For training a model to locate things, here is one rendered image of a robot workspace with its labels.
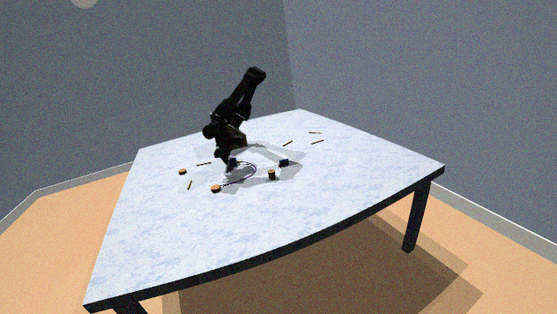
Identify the small wooden cylinder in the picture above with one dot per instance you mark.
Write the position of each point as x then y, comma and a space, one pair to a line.
271, 174

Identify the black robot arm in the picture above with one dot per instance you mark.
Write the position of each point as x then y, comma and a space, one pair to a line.
229, 106

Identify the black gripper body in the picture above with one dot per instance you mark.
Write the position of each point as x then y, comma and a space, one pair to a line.
221, 141

